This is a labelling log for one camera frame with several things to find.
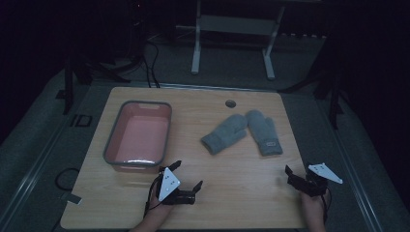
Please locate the person's left hand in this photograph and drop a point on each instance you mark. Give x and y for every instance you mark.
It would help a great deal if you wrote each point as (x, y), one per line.
(155, 203)

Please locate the white metal desk frame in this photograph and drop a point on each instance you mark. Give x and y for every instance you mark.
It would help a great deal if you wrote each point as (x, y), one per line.
(232, 24)

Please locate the plain grey mitten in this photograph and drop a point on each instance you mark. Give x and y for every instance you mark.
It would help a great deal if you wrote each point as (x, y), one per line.
(224, 133)

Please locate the grey mitten with label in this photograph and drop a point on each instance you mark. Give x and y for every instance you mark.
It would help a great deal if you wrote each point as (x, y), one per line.
(262, 132)

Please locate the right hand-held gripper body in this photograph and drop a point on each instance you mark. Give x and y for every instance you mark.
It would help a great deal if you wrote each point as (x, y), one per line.
(314, 183)

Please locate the grey tape piece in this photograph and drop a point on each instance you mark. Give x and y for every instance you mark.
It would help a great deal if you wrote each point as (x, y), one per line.
(71, 198)

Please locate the black tripod stand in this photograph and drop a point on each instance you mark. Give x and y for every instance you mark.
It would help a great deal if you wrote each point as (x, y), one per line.
(334, 103)
(68, 84)

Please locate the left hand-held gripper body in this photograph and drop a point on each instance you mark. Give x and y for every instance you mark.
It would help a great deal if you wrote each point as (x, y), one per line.
(169, 184)

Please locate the pink basin with grey rim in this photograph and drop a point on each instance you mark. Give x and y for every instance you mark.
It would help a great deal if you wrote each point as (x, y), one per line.
(141, 135)

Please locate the person's right hand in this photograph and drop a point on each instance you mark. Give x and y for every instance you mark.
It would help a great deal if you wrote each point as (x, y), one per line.
(313, 200)

